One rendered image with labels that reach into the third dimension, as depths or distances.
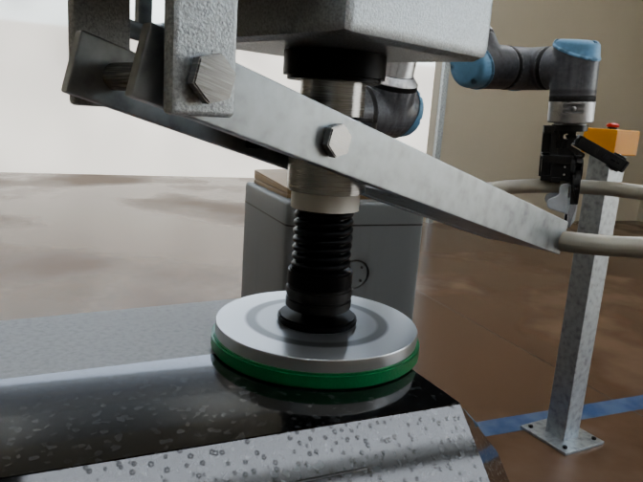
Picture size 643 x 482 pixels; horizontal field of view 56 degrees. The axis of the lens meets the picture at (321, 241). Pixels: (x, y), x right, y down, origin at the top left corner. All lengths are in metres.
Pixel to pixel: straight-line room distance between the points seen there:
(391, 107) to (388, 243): 0.39
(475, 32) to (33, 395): 0.49
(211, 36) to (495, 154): 6.52
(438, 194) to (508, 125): 6.32
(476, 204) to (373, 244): 0.90
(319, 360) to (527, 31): 6.65
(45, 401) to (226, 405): 0.14
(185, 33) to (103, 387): 0.31
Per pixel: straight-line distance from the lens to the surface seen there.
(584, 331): 2.23
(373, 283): 1.64
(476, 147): 6.73
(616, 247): 0.94
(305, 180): 0.58
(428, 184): 0.64
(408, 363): 0.61
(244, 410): 0.52
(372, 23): 0.49
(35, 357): 0.64
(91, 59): 0.53
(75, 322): 0.72
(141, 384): 0.57
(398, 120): 1.76
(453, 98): 6.52
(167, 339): 0.66
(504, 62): 1.33
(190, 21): 0.42
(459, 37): 0.58
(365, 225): 1.58
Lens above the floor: 1.07
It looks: 12 degrees down
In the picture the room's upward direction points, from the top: 4 degrees clockwise
